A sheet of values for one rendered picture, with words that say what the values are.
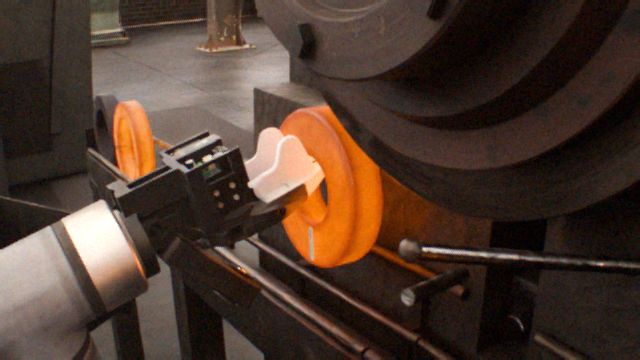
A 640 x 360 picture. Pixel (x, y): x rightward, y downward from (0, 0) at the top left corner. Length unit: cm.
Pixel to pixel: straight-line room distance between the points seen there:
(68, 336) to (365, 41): 36
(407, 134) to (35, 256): 31
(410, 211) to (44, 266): 34
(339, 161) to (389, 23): 28
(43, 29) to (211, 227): 274
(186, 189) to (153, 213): 4
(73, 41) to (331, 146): 277
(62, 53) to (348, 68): 294
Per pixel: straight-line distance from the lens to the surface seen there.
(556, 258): 39
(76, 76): 335
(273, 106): 87
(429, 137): 44
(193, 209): 59
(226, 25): 750
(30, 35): 325
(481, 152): 40
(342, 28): 38
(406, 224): 67
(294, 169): 62
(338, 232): 62
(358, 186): 60
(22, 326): 56
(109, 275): 55
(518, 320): 60
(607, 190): 37
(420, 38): 33
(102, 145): 156
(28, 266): 56
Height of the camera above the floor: 105
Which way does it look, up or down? 19 degrees down
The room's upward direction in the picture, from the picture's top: straight up
